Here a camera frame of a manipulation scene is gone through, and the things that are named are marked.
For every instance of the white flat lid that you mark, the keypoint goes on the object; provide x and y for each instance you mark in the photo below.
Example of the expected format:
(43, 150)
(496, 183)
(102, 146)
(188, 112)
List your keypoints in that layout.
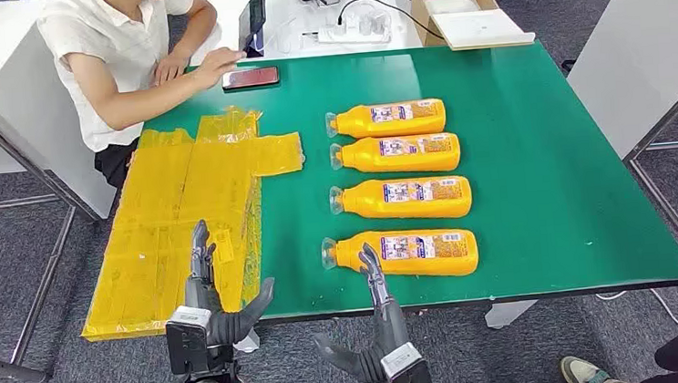
(483, 28)

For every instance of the red smartphone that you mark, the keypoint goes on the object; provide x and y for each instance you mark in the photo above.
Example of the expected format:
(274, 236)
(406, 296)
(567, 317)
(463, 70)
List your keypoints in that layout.
(250, 78)

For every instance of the orange detergent bottle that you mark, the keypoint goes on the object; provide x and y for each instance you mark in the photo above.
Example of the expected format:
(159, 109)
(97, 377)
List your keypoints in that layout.
(429, 266)
(394, 127)
(397, 165)
(407, 210)

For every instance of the cardboard box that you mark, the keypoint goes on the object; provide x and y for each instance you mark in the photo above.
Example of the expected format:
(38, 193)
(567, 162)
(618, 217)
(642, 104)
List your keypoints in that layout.
(419, 17)

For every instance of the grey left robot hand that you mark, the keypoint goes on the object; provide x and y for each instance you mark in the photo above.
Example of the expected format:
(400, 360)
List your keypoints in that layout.
(201, 292)

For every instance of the yellow plastic sheet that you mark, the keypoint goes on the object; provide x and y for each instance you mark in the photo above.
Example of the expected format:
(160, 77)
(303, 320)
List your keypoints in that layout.
(154, 229)

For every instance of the black tablet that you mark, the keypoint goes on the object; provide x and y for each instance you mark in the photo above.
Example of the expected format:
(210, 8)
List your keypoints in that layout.
(252, 18)

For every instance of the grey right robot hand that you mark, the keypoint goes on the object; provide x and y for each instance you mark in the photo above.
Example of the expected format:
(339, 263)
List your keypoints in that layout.
(391, 331)

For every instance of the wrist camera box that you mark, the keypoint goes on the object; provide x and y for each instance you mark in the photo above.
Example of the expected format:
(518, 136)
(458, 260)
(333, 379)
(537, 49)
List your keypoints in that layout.
(408, 375)
(188, 338)

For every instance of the white desk with metal frame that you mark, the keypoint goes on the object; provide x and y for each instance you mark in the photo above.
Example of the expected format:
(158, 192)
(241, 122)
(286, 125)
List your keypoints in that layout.
(648, 38)

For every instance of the white cabinet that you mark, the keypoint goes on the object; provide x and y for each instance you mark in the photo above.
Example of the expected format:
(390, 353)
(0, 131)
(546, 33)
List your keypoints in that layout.
(17, 100)

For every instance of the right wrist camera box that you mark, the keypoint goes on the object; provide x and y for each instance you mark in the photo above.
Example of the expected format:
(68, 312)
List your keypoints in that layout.
(408, 375)

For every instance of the white box insert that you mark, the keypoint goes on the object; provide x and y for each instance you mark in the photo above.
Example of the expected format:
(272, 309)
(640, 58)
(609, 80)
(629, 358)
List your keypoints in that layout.
(451, 4)

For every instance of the white power strip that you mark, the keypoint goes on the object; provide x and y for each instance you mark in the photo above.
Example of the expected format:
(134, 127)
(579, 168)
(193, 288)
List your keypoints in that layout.
(354, 33)

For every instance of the white table foot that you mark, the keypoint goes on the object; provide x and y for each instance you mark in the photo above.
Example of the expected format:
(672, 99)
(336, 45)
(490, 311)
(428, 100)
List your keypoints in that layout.
(509, 313)
(246, 341)

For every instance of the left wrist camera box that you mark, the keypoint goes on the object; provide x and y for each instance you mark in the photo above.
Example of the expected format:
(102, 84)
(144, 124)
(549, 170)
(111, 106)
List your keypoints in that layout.
(188, 338)

